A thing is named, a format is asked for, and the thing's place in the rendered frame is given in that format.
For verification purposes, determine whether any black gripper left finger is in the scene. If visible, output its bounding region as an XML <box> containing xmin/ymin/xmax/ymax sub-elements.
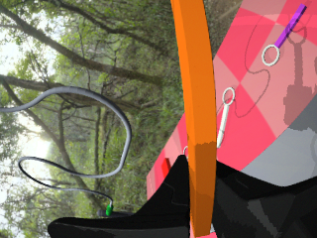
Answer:
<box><xmin>48</xmin><ymin>155</ymin><xmax>190</xmax><ymax>238</ymax></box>

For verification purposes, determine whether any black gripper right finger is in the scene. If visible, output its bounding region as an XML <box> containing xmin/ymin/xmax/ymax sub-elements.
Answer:
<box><xmin>211</xmin><ymin>160</ymin><xmax>317</xmax><ymax>238</ymax></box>

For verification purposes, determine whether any white loop with purple handle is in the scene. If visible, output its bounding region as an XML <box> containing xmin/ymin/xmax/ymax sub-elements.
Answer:
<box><xmin>262</xmin><ymin>4</ymin><xmax>306</xmax><ymax>66</ymax></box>

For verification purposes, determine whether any white rod with loop at one end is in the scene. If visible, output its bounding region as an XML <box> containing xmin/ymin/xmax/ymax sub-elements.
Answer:
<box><xmin>217</xmin><ymin>87</ymin><xmax>235</xmax><ymax>148</ymax></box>

